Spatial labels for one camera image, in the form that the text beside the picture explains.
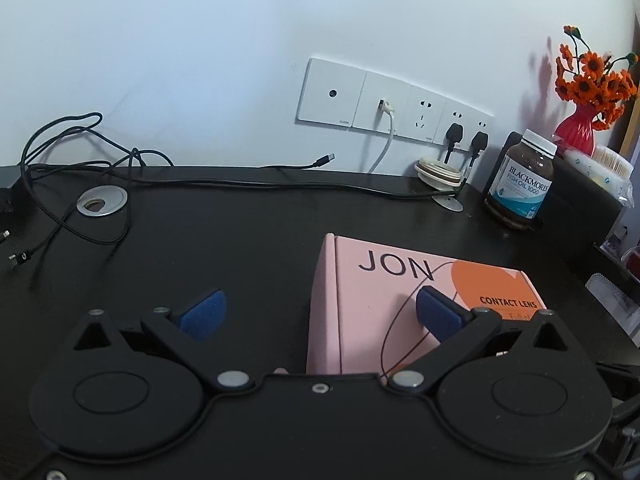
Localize pink cardboard box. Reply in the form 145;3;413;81
306;232;548;386

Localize black mesh chair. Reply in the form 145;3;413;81
585;271;640;361

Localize black boxy appliance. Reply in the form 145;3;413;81
505;130;636;261

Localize tangled black charging cable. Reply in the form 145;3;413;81
0;111;176;273

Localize red plastic object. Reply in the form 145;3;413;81
620;246;640;281

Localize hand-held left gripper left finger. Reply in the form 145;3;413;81
71;288;253;396

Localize white data port wall plate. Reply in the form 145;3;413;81
352;71;416;135

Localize white coaxial wall plate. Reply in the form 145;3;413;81
297;57;368;128

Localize white wall socket plate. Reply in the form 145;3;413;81
434;100;473;151
467;110;496;153
392;85;455;143

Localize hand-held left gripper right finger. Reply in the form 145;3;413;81
388;285;569;396

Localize white usb cable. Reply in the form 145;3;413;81
370;100;398;173

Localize black wooden desktop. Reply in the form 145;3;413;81
0;162;640;411

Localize beige round suction holder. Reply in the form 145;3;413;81
415;157;466;211

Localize metal desk cable grommet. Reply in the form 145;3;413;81
77;185;129;217

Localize clear cotton swab container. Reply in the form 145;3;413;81
592;145;633;191

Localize clear plastic wrapped pack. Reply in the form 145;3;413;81
562;147;626;191

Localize brown supplement bottle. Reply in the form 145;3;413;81
484;129;558;231

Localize orange artificial flowers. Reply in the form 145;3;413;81
552;25;640;133

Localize black usb cable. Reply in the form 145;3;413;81
260;152;336;171

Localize long black power cable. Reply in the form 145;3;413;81
22;162;451;201

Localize black power plug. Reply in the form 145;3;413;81
444;122;466;165
467;131;490;183

